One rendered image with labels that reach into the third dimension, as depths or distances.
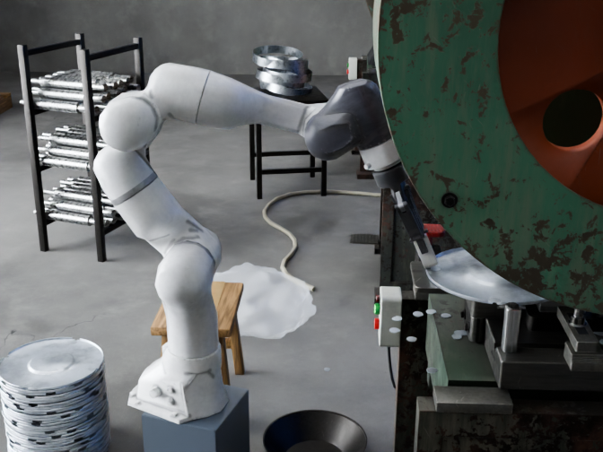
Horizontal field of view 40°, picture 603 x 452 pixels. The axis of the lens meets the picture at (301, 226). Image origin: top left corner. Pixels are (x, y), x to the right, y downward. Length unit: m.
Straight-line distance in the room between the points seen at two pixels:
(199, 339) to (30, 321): 1.69
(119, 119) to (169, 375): 0.58
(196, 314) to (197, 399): 0.21
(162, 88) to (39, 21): 7.13
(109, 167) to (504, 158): 0.83
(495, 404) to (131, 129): 0.85
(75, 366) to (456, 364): 1.19
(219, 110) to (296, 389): 1.40
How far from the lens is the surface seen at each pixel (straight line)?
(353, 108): 1.65
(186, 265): 1.68
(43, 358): 2.54
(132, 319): 3.34
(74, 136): 3.91
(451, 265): 1.81
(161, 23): 8.45
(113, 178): 1.71
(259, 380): 2.89
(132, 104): 1.63
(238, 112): 1.67
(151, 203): 1.71
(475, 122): 1.18
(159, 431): 1.92
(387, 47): 1.15
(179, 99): 1.65
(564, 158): 1.30
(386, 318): 2.03
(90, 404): 2.46
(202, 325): 1.79
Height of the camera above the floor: 1.48
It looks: 20 degrees down
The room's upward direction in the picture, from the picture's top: straight up
